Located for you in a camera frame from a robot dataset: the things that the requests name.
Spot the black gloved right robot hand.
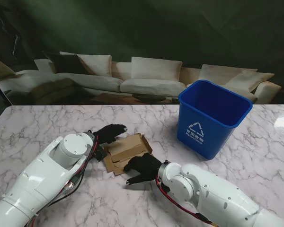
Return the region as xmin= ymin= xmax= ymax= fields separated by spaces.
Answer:
xmin=123 ymin=153 xmax=163 ymax=186

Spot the brown cardboard box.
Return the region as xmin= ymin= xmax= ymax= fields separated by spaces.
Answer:
xmin=101 ymin=133 xmax=154 ymax=176

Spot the blue plastic recycling bin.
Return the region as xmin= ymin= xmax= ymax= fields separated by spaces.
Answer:
xmin=176 ymin=79 xmax=253 ymax=160

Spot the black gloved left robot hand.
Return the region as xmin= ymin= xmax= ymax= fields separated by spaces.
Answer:
xmin=93 ymin=123 xmax=128 ymax=144

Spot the printed sofa backdrop banner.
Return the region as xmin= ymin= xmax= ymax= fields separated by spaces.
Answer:
xmin=0 ymin=0 xmax=284 ymax=106

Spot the arm red black cable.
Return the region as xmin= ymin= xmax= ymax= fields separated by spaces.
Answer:
xmin=26 ymin=134 xmax=100 ymax=227
xmin=155 ymin=176 xmax=220 ymax=227

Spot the left arm red black cable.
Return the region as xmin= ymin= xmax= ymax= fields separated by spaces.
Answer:
xmin=26 ymin=134 xmax=100 ymax=227

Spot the right arm red black cable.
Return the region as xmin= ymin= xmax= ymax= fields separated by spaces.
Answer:
xmin=155 ymin=176 xmax=220 ymax=227

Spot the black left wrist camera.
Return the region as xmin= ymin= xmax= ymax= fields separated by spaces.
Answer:
xmin=94 ymin=144 xmax=107 ymax=163

